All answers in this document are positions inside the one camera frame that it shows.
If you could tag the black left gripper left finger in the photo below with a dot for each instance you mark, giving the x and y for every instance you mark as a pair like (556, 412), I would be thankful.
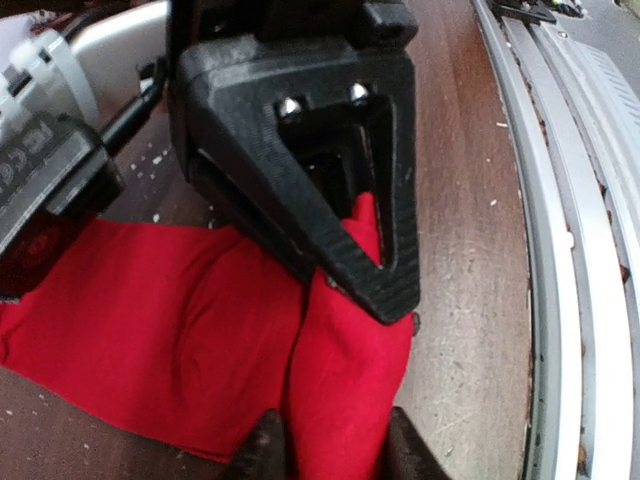
(263, 453)

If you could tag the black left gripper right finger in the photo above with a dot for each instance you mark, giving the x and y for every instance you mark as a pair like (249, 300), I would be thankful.
(408, 456)

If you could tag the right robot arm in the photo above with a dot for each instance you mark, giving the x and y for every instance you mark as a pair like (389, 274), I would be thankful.
(114, 48)

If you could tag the aluminium front rail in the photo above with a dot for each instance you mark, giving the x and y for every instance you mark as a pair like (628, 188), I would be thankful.
(574, 122)

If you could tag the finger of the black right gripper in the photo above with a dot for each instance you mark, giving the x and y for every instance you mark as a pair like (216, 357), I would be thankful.
(232, 207)

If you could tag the red sock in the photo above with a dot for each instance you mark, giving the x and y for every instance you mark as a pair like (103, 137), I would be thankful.
(188, 336)

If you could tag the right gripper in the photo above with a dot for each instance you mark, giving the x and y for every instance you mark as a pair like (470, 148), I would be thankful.
(297, 119)

